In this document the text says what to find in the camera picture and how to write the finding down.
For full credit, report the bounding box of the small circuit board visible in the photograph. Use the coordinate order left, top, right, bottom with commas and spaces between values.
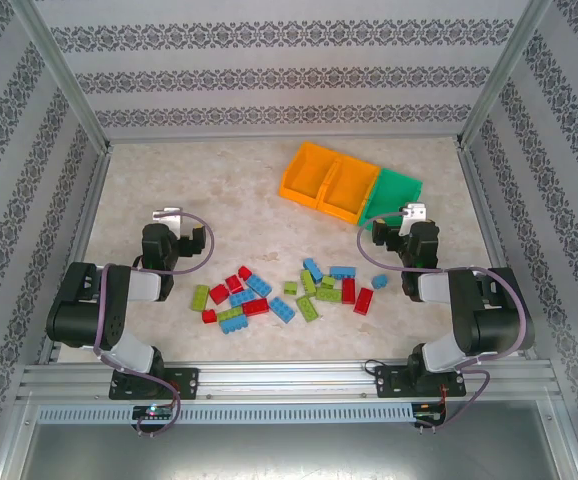
413, 408, 446, 425
132, 404, 176, 421

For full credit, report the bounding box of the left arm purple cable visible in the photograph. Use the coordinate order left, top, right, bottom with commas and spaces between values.
91, 211, 215, 439

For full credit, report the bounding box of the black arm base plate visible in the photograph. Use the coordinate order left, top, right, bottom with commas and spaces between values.
374, 364, 468, 400
108, 367, 200, 401

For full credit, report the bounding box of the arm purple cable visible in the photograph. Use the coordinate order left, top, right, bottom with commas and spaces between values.
357, 210, 530, 436
91, 211, 215, 439

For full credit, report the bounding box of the slotted grey cable duct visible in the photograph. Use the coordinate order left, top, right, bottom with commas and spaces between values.
35, 403, 416, 426

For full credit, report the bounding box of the wide aluminium mounting rail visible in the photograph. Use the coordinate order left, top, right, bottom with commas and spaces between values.
16, 358, 556, 402

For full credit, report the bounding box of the aluminium frame post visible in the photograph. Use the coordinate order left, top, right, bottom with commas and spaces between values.
7, 0, 114, 151
454, 0, 554, 151

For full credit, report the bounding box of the steel sheet panel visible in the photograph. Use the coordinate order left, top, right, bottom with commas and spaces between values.
0, 399, 578, 480

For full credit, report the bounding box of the green plastic bin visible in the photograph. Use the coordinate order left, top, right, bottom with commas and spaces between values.
357, 168, 424, 229

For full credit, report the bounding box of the aluminium table edge rail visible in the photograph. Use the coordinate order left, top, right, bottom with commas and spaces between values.
103, 130, 465, 146
36, 144, 113, 365
456, 142, 536, 361

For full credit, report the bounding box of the orange plastic bin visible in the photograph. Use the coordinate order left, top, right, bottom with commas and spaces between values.
278, 141, 344, 209
318, 154, 382, 225

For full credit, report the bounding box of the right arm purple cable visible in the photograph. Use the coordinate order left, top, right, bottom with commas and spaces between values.
357, 210, 530, 436

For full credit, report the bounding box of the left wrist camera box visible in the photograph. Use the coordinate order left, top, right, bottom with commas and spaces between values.
151, 206, 185, 225

